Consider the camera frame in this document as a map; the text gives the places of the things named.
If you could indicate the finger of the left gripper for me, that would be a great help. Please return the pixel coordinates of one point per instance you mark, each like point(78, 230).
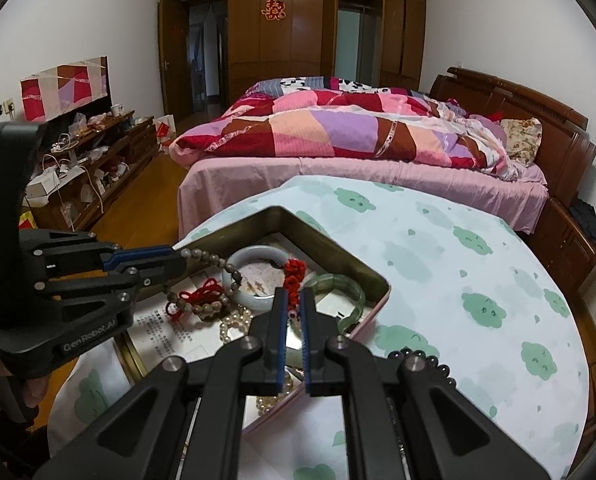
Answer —
point(61, 251)
point(68, 297)

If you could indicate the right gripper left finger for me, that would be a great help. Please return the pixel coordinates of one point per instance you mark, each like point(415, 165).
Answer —
point(184, 419)

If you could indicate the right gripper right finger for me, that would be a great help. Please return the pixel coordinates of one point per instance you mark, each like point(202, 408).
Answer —
point(404, 417)

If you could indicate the red knot cord charm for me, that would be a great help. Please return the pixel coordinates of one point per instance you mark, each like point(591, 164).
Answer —
point(206, 302)

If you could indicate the pink metal tin box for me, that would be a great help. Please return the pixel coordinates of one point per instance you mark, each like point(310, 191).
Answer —
point(300, 230)

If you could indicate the white jade bangle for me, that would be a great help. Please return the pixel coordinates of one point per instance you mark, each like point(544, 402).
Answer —
point(261, 269)

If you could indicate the green jade bangle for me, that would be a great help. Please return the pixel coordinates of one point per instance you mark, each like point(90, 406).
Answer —
point(340, 297)

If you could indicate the wooden tv cabinet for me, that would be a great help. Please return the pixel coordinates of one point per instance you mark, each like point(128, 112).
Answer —
point(87, 167)

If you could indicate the pink bed sheet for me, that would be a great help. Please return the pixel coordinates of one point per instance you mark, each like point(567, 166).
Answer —
point(213, 184)

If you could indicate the cloud pattern tablecloth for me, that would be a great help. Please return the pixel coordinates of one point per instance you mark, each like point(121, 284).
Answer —
point(464, 287)

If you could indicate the television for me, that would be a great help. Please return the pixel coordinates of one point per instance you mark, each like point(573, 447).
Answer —
point(59, 90)

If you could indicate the patchwork quilt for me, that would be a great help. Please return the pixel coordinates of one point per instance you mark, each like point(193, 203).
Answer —
point(326, 117)

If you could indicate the wooden bed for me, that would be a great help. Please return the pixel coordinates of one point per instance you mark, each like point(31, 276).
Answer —
point(565, 155)

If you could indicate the dark clothes pile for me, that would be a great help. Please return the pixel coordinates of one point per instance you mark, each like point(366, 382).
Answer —
point(585, 214)

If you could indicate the red double happiness decoration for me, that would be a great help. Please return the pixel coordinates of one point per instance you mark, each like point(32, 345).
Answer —
point(274, 10)

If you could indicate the floral pillow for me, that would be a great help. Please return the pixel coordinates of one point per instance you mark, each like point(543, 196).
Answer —
point(523, 139)

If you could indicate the wooden wardrobe wall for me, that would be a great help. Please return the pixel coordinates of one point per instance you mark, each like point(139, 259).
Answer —
point(303, 44)

